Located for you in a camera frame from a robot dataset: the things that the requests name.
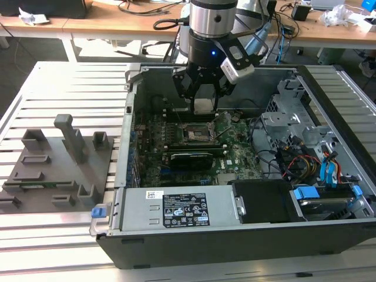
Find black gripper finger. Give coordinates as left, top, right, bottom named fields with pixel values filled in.
left=213, top=72, right=236, bottom=115
left=172, top=66, right=197, bottom=115

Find silver square CPU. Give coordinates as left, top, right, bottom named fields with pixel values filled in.
left=193, top=98, right=216, bottom=115

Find black-latched RAM slot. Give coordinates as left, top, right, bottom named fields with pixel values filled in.
left=163, top=116, right=219, bottom=122
left=163, top=110, right=219, bottom=115
left=163, top=147, right=227, bottom=153
left=164, top=142, right=226, bottom=147

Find green motherboard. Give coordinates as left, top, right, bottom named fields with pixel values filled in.
left=133, top=109, right=267, bottom=189

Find silver metal drive cage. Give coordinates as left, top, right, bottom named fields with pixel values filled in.
left=260, top=78, right=337, bottom=155

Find black graphics card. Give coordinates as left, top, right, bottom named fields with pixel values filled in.
left=169, top=152, right=214, bottom=172

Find small black box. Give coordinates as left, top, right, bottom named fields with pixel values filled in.
left=290, top=3, right=311, bottom=22

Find grey-green cabinet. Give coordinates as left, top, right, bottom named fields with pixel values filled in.
left=317, top=47, right=347, bottom=66

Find grey parts rack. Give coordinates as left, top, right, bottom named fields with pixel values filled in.
left=0, top=113, right=116, bottom=214

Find flat grey device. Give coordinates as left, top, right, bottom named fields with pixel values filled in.
left=310, top=0, right=346, bottom=11

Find clear plastic bags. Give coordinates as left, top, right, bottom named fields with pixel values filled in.
left=318, top=3, right=368, bottom=29

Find blue disk carrier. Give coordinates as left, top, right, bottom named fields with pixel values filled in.
left=293, top=184, right=364, bottom=203

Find silver power supply with label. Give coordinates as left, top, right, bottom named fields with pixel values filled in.
left=119, top=186, right=240, bottom=233

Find large black case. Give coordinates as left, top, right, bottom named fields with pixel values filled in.
left=0, top=0, right=89, bottom=19

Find white sneaker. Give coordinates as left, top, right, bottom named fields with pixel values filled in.
left=358, top=57, right=376, bottom=78

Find silver hard disk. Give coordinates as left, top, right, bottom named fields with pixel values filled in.
left=298, top=197, right=353, bottom=221

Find white cardboard box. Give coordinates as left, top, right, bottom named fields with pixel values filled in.
left=361, top=16, right=376, bottom=33

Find black open PC case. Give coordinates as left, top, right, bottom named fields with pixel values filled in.
left=89, top=63, right=376, bottom=271

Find crumpled white paper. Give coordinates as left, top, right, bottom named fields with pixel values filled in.
left=18, top=6, right=51, bottom=26

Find green RAM stick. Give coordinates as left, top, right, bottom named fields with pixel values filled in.
left=19, top=182, right=74, bottom=189

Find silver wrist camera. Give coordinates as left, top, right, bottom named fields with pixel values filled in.
left=220, top=43, right=255, bottom=80

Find hanging blue cable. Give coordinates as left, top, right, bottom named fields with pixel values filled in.
left=276, top=25, right=287, bottom=64

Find wooden desk white frame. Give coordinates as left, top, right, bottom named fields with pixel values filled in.
left=0, top=0, right=189, bottom=62
left=264, top=0, right=376, bottom=59

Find yellow power wire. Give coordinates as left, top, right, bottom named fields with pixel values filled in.
left=305, top=158, right=320, bottom=177

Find blue flat wire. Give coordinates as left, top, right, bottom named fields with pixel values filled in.
left=326, top=151, right=339, bottom=189
left=319, top=160, right=330, bottom=186

